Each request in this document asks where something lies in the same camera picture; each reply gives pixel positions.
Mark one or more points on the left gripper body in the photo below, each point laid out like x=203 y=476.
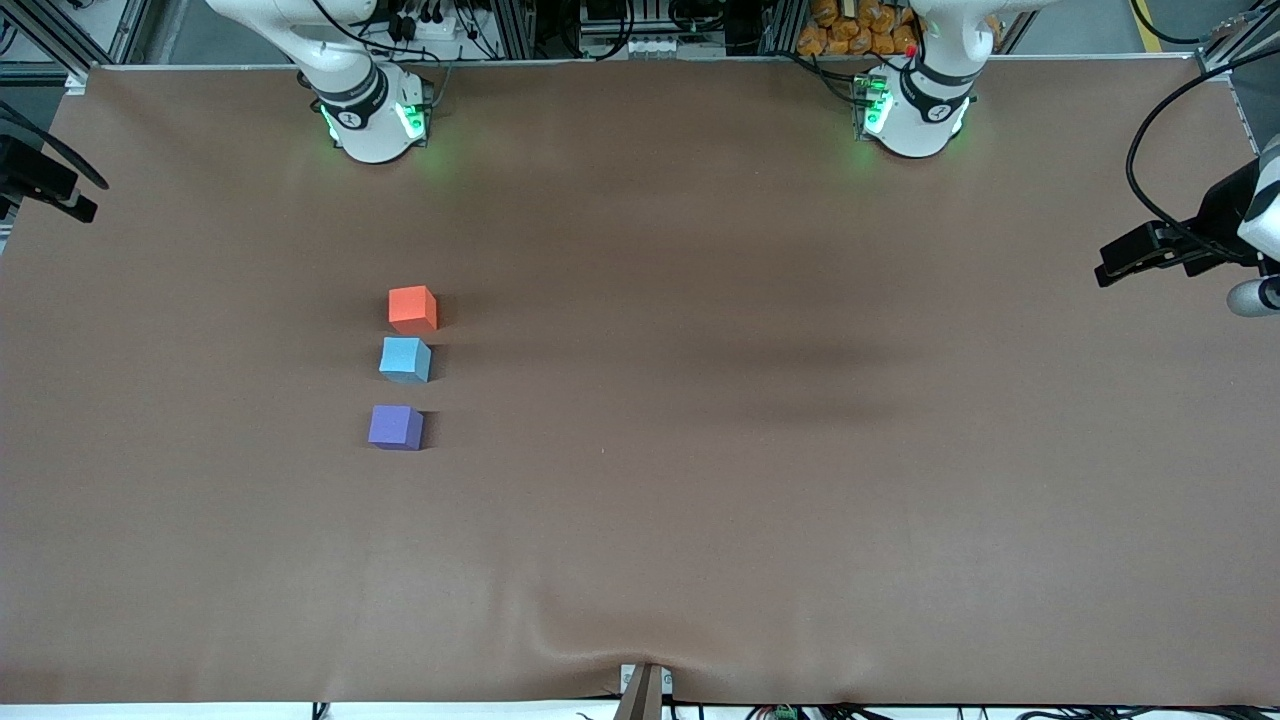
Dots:
x=1218 y=212

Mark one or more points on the blue foam block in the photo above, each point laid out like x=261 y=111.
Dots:
x=403 y=360

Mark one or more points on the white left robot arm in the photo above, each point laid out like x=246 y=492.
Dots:
x=920 y=120

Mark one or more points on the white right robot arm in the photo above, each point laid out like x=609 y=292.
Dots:
x=365 y=130

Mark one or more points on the orange foam block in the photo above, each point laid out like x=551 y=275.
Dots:
x=410 y=307

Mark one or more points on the purple foam block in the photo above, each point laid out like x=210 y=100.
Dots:
x=393 y=427

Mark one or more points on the orange mesh bag pile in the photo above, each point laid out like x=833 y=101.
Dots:
x=850 y=35

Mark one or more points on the brown table cloth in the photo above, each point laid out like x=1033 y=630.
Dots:
x=800 y=500

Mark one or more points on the white power strip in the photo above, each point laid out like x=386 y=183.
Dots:
x=650 y=46

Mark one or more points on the aluminium frame profile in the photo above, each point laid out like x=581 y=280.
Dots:
x=45 y=30

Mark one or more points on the wooden strip with bracket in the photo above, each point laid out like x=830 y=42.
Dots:
x=642 y=695

